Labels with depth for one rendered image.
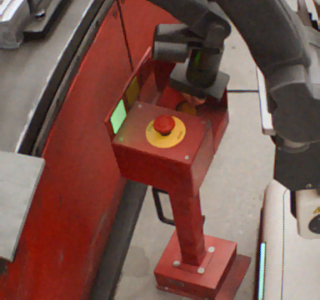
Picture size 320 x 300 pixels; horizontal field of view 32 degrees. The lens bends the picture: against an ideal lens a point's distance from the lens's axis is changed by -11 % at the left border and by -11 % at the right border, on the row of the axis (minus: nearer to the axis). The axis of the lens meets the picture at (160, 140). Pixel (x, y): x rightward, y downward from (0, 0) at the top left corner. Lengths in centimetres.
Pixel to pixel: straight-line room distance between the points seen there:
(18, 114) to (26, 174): 27
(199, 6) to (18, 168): 40
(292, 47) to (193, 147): 62
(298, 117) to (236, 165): 147
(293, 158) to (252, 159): 119
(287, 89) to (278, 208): 110
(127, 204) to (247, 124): 51
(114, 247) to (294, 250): 61
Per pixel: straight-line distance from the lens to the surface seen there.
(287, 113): 55
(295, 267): 152
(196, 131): 112
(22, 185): 85
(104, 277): 180
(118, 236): 186
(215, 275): 169
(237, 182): 198
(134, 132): 114
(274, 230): 157
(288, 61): 52
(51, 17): 126
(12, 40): 123
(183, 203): 138
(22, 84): 116
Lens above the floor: 167
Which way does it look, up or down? 53 degrees down
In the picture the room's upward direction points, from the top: 11 degrees counter-clockwise
